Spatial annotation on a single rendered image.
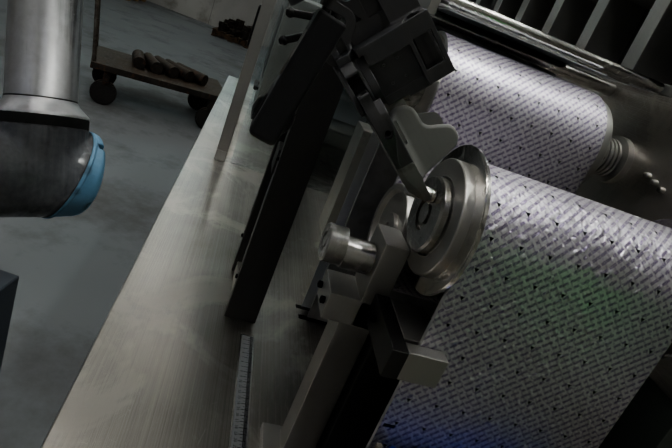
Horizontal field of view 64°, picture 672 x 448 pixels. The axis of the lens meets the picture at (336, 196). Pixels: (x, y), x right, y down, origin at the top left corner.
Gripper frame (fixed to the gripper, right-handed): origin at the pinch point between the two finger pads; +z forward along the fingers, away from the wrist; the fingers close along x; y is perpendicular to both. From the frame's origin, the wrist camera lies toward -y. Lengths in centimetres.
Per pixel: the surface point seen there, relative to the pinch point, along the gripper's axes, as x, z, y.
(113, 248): 190, 42, -130
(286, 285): 42, 25, -28
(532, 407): -5.7, 24.4, -0.1
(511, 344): -5.7, 16.1, 0.9
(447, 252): -5.1, 4.5, -0.1
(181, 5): 1185, -75, -203
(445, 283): -5.5, 6.9, -1.6
